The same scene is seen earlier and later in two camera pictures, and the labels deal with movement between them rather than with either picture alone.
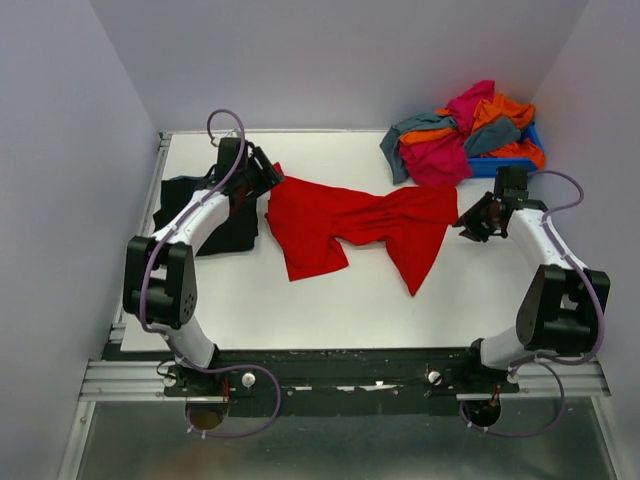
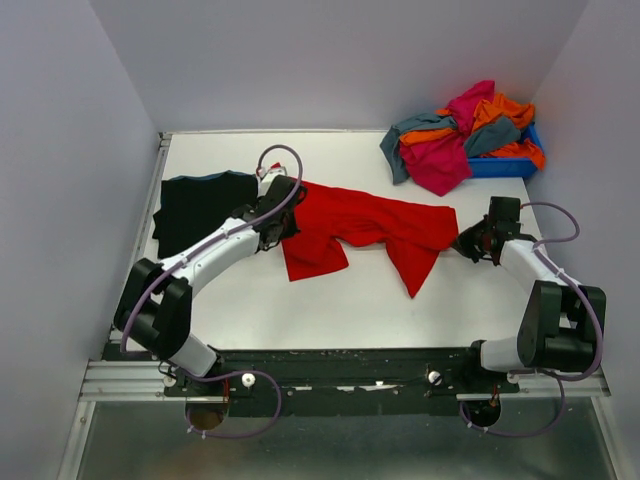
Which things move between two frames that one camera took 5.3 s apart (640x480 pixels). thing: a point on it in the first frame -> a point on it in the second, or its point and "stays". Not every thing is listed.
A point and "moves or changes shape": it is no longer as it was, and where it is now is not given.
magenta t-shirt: [444, 161] stays
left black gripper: [269, 176] -> [292, 229]
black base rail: [340, 381] stays
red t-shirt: [309, 219] moves or changes shape
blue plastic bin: [486, 166] stays
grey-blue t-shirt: [480, 139] stays
